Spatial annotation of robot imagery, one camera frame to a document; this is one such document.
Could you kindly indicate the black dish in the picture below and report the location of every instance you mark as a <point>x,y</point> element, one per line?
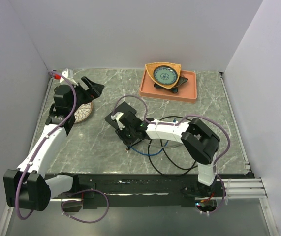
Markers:
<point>174,89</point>

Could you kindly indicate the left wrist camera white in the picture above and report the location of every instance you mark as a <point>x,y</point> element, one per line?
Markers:
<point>68,73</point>

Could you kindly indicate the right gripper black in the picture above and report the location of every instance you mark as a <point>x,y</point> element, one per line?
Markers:
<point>121,133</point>

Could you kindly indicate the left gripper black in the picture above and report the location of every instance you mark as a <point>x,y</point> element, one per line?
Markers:
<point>94,90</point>

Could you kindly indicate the salmon rectangular tray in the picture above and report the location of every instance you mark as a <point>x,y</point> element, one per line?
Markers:
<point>187,92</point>

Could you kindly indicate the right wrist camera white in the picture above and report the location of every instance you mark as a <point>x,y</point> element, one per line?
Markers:
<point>116,117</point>

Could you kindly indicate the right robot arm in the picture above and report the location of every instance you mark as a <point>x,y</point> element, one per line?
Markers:
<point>199,140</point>

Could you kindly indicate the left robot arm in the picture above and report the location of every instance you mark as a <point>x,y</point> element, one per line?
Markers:
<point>25,187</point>

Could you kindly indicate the teal patterned round plate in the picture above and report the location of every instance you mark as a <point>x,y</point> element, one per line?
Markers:
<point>165,75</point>

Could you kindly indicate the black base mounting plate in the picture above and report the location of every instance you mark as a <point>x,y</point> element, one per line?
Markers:
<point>141,190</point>

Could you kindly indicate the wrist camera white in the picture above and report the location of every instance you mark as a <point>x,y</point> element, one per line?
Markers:
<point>116,117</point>
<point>68,73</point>

